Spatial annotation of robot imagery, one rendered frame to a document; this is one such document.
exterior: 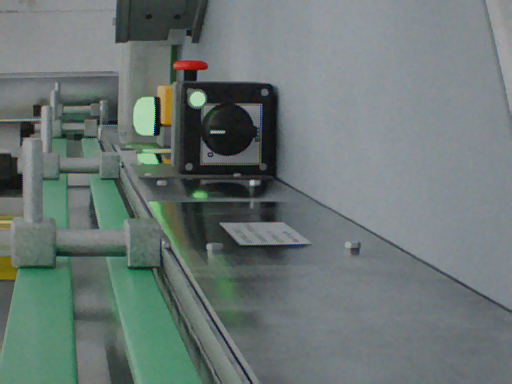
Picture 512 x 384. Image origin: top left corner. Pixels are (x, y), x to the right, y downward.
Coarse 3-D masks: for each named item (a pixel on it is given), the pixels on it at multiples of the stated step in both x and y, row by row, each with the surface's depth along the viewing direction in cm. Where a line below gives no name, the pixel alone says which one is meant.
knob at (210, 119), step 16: (208, 112) 93; (224, 112) 91; (240, 112) 91; (208, 128) 90; (224, 128) 90; (240, 128) 90; (256, 128) 91; (208, 144) 92; (224, 144) 92; (240, 144) 92
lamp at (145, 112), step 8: (136, 104) 123; (144, 104) 122; (152, 104) 122; (136, 112) 123; (144, 112) 122; (152, 112) 122; (160, 112) 122; (136, 120) 123; (144, 120) 122; (152, 120) 122; (160, 120) 122; (136, 128) 123; (144, 128) 123; (152, 128) 123
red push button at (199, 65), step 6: (186, 60) 123; (192, 60) 123; (198, 60) 123; (174, 66) 124; (180, 66) 123; (186, 66) 122; (192, 66) 122; (198, 66) 123; (204, 66) 123; (186, 72) 124; (192, 72) 124; (186, 78) 124; (192, 78) 124
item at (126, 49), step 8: (120, 48) 184; (128, 48) 168; (120, 56) 184; (128, 56) 168; (120, 64) 184; (128, 64) 168; (120, 72) 184; (128, 72) 168; (120, 80) 184; (128, 80) 169; (120, 88) 185; (128, 88) 169; (120, 96) 185; (128, 96) 169; (120, 104) 185; (128, 104) 169; (120, 112) 185; (128, 112) 169; (120, 120) 185; (128, 120) 169
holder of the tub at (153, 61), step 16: (176, 32) 169; (144, 48) 169; (160, 48) 169; (176, 48) 170; (144, 64) 169; (160, 64) 170; (144, 80) 169; (160, 80) 170; (176, 80) 170; (144, 96) 170
